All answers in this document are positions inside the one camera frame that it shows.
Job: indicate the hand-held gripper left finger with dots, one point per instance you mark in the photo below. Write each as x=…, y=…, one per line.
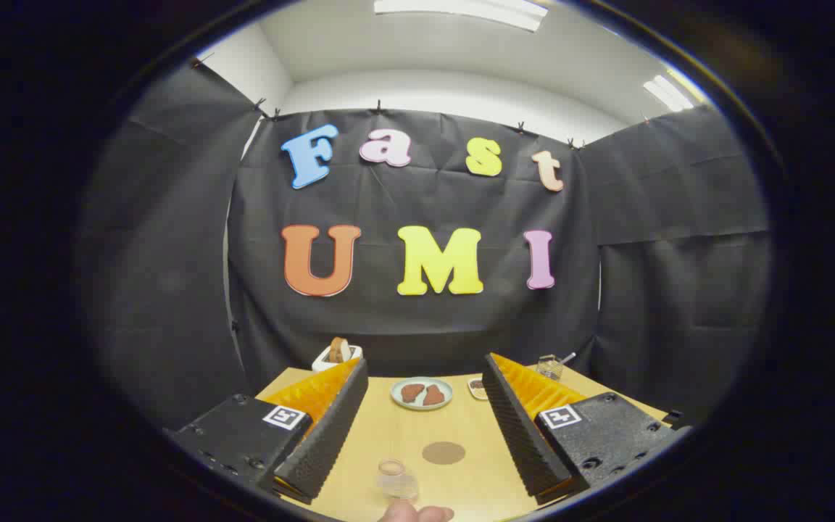
x=323, y=442

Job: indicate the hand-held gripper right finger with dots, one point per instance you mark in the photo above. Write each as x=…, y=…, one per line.
x=522, y=442

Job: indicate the round brown coaster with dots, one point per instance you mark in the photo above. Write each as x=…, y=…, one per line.
x=443, y=453

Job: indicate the clear plastic bottle red label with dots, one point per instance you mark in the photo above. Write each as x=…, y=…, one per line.
x=397, y=480

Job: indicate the small white dish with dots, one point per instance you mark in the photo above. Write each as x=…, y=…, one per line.
x=475, y=388

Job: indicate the white toaster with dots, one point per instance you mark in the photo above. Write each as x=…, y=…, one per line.
x=323, y=359

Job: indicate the brown bread slice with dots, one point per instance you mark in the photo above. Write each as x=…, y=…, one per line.
x=338, y=349

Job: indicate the wooden table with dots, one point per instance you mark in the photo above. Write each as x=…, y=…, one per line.
x=417, y=431

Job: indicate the brown meat slice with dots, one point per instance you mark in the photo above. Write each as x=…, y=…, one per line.
x=433, y=396
x=412, y=392

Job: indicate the pale green plate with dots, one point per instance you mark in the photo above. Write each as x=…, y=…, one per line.
x=422, y=406

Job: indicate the double ceiling light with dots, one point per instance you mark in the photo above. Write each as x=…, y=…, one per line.
x=667, y=93

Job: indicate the long ceiling light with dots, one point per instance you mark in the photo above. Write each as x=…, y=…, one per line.
x=461, y=11

